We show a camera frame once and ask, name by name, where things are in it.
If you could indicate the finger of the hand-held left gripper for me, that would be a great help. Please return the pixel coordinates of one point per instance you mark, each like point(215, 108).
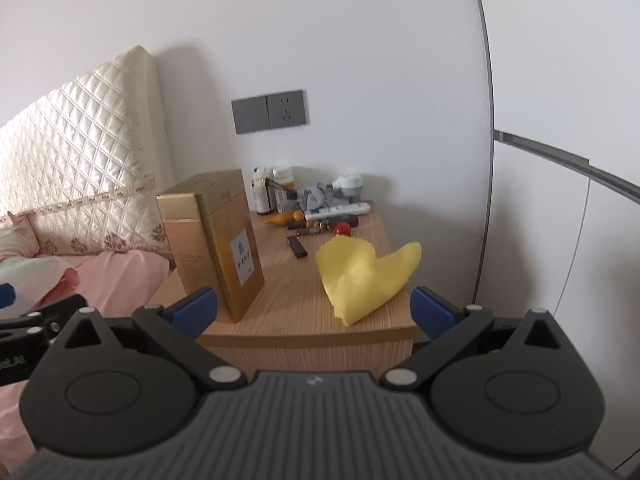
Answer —
point(6, 296)
point(50, 312)

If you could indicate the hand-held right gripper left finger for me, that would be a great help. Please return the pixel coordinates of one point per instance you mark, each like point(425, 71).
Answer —
point(194, 311)

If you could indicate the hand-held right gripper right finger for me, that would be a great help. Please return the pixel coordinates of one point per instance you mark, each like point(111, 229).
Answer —
point(431, 315)

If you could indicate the gold rectangular box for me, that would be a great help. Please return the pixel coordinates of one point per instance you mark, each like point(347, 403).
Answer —
point(220, 240)

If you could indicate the yellow cleaning cloth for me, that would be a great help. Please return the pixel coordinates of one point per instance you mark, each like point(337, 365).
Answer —
point(350, 275)

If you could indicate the pale green white cloth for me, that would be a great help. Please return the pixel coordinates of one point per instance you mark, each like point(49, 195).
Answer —
point(30, 275)

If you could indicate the floral pillow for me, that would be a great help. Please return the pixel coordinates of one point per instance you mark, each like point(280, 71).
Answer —
point(17, 237)

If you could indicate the pink bed sheet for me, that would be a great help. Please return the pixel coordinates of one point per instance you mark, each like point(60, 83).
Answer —
point(125, 280)

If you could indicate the wooden nightstand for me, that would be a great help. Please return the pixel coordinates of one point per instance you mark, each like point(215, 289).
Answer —
point(290, 285)

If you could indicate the black lighter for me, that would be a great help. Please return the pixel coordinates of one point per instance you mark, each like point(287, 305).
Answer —
point(296, 247)

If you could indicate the red ball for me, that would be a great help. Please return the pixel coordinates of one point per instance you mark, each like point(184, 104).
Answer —
point(342, 229)

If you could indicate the orange gourd ornament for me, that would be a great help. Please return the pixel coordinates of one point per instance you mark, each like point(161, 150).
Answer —
point(282, 218)

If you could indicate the black oval device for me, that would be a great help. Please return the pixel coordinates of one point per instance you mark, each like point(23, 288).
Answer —
point(342, 221)

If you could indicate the white wardrobe grey trim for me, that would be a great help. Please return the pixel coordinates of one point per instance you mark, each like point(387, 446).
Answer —
point(550, 260)

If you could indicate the key bunch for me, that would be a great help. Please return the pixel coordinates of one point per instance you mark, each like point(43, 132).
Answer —
point(307, 231)

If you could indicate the white remote control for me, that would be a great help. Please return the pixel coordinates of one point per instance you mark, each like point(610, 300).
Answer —
point(340, 210)

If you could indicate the white flower ornament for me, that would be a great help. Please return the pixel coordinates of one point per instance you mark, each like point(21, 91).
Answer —
point(259, 174)

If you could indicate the white round plug device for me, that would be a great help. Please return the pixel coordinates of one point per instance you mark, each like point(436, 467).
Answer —
point(348, 185)

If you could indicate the white bottle orange label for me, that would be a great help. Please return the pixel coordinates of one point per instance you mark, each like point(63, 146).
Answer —
point(284, 177)

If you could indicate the grey crumpled cloth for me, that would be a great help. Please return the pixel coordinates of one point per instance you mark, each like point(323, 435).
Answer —
point(312, 197)

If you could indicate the cream quilted headboard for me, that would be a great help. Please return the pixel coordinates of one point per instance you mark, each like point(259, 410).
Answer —
point(75, 135)

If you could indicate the grey wall switch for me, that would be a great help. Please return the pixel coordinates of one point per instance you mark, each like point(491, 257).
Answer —
point(250, 115)

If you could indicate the grey wall socket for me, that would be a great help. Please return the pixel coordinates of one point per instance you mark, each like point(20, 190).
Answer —
point(287, 109)

